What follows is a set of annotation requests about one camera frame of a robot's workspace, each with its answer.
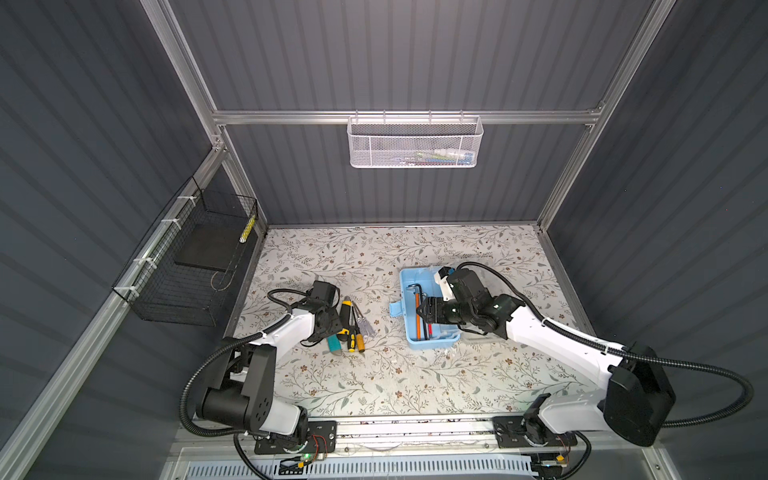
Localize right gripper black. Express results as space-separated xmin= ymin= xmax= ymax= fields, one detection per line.
xmin=414 ymin=296 xmax=473 ymax=324

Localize blue plastic tool box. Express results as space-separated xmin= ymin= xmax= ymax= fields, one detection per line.
xmin=389 ymin=266 xmax=461 ymax=350

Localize black hex key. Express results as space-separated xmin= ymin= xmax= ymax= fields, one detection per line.
xmin=421 ymin=289 xmax=439 ymax=340

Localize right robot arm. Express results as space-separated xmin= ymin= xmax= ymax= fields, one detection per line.
xmin=415 ymin=262 xmax=676 ymax=447

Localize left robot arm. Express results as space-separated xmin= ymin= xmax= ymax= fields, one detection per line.
xmin=179 ymin=280 xmax=342 ymax=445

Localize yellow black ratchet screwdriver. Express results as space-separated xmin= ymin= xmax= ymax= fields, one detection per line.
xmin=336 ymin=300 xmax=355 ymax=349

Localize small yellow black screwdriver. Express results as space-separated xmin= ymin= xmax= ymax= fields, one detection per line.
xmin=347 ymin=327 xmax=365 ymax=353

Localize yellow marker in basket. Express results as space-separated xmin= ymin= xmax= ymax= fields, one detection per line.
xmin=239 ymin=215 xmax=256 ymax=244

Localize black foam pad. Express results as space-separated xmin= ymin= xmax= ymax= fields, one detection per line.
xmin=174 ymin=224 xmax=242 ymax=272

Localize items in white basket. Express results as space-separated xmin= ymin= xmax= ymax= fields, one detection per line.
xmin=391 ymin=148 xmax=476 ymax=167

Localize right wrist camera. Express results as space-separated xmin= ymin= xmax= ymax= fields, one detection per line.
xmin=434 ymin=266 xmax=455 ymax=301

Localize aluminium front rail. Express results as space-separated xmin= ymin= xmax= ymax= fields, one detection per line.
xmin=167 ymin=413 xmax=641 ymax=462

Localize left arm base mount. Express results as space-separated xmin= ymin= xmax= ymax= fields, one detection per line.
xmin=253 ymin=420 xmax=338 ymax=455

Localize black wire basket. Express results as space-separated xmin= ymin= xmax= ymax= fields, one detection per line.
xmin=113 ymin=180 xmax=259 ymax=327

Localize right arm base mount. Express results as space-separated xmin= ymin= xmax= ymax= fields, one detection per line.
xmin=491 ymin=415 xmax=578 ymax=449

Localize white wire mesh basket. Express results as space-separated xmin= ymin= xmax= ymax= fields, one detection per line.
xmin=346 ymin=116 xmax=484 ymax=169

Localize white perforated cable duct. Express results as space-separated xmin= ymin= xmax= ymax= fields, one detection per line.
xmin=179 ymin=455 xmax=541 ymax=480

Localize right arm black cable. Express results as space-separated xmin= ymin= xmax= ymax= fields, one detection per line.
xmin=455 ymin=261 xmax=755 ymax=428

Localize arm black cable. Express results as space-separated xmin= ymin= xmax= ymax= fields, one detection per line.
xmin=178 ymin=287 xmax=313 ymax=438
xmin=455 ymin=261 xmax=755 ymax=428

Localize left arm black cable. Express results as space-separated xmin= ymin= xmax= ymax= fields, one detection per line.
xmin=178 ymin=287 xmax=313 ymax=438

